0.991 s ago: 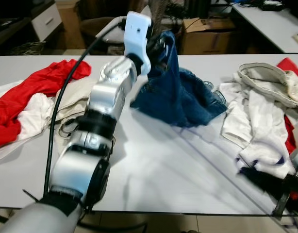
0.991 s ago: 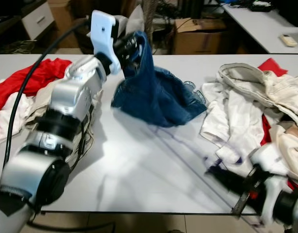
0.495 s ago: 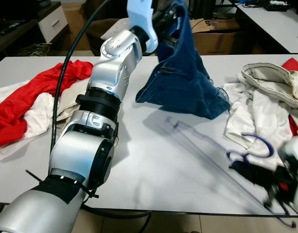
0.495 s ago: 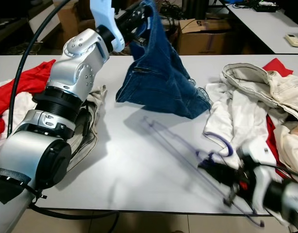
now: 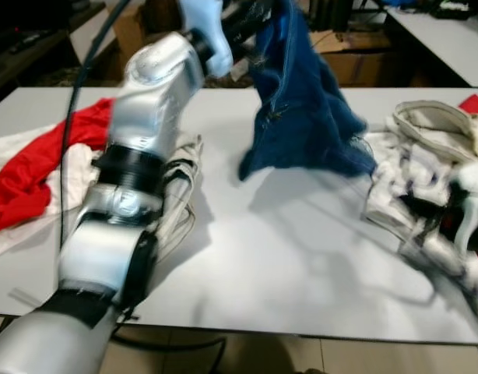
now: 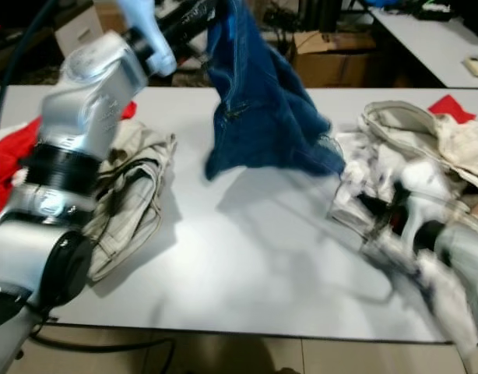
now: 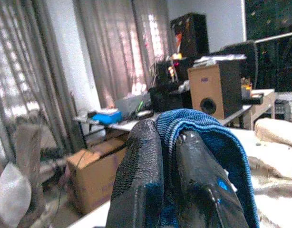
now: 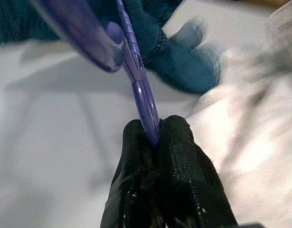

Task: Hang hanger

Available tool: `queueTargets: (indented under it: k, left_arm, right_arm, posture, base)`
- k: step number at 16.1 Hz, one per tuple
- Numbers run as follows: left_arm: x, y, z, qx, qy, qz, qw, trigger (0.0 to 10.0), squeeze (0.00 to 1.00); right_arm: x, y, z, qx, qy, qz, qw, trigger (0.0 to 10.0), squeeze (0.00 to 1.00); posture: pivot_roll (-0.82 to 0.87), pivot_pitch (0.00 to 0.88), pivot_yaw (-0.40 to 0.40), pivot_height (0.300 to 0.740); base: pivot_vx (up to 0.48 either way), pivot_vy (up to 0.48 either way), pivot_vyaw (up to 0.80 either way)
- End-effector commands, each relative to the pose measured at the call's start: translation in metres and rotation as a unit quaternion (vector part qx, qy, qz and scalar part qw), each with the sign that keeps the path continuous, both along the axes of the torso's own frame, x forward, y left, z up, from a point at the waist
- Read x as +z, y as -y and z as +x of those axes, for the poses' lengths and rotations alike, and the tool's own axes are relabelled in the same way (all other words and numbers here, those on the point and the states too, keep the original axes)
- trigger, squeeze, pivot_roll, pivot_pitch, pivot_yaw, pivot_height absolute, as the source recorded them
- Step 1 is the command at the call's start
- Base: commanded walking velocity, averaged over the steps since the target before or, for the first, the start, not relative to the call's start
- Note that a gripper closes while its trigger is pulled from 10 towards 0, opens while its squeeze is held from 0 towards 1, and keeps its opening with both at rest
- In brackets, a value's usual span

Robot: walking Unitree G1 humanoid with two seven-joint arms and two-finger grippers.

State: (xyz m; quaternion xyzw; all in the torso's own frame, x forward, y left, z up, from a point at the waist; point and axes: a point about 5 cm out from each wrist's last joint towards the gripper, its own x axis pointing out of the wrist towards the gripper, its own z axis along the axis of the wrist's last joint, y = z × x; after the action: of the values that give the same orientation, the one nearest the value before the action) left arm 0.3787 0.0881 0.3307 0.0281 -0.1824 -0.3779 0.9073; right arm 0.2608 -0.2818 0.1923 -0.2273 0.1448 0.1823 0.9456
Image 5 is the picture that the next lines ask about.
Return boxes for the blue denim jeans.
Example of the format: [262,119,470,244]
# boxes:
[237,0,378,182]

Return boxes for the white crumpled garment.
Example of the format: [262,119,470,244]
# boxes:
[364,132,478,250]

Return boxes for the thick black cable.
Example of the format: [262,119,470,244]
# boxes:
[111,333,226,374]

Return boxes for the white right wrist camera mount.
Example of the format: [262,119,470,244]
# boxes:
[449,160,478,235]

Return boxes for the small red cloth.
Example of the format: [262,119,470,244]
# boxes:
[457,93,478,118]

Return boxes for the beige trousers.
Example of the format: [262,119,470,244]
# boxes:
[149,132,205,262]

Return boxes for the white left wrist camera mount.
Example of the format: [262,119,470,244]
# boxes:
[179,0,234,79]

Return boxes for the brown cardboard box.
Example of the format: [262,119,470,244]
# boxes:
[311,31,417,86]

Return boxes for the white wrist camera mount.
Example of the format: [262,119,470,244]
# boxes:
[179,0,234,79]
[449,160,478,235]

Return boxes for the beige jacket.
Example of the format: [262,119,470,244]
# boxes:
[385,100,478,164]

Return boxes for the red crumpled garment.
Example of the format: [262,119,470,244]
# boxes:
[0,97,115,235]

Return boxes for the white work table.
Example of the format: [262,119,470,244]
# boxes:
[383,6,478,88]

